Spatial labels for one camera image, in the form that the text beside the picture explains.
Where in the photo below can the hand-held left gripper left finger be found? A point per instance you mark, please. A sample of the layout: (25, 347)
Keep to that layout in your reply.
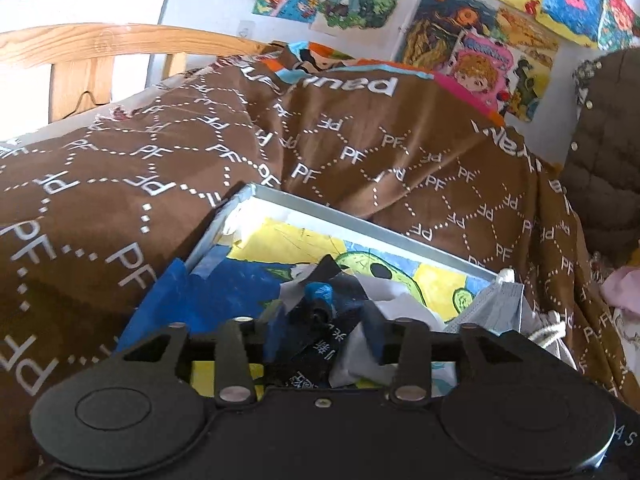
(274, 330)

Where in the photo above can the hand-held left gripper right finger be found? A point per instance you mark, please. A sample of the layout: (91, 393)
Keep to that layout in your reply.
(372, 327)

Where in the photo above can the black printed cloth band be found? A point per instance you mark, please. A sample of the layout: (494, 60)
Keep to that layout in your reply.
(325, 350)

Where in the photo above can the small blue black object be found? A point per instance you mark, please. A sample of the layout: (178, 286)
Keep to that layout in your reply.
(317, 292)

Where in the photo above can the blue plastic bag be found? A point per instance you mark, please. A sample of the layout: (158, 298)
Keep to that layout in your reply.
(210, 295)

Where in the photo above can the colourful painted picture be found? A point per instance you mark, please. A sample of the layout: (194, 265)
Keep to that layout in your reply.
(440, 280)

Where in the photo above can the light blue face mask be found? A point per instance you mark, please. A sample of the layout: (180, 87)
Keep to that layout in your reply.
(547, 331)

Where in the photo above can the brown patterned blanket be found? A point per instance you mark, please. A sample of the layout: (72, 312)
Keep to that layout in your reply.
(150, 160)

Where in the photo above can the pink cloth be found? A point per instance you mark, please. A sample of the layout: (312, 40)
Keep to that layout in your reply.
(622, 284)

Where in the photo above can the white floral cloth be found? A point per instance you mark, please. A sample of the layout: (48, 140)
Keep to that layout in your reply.
(627, 331)

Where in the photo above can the dark brown quilted jacket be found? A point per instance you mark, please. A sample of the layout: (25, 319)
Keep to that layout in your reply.
(605, 160)

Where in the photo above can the window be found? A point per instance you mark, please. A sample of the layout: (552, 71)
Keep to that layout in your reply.
(125, 2)

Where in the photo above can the pink blond figure wall poster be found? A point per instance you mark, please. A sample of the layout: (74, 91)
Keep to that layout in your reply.
(482, 74)

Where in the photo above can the dark green wall poster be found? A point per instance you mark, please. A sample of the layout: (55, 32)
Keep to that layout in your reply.
(525, 91)

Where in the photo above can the white wall socket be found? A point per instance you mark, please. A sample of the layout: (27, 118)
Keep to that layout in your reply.
(245, 28)

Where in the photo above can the dark orange swirl wall poster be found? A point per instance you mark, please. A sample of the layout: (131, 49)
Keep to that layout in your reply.
(440, 30)

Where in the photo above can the orange brown wall poster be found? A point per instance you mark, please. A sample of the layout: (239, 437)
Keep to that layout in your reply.
(530, 35)

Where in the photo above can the blue pixel wall poster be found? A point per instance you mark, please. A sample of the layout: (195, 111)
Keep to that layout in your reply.
(570, 4)

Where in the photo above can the red teal wall poster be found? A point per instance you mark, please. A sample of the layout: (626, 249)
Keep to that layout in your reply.
(620, 16)

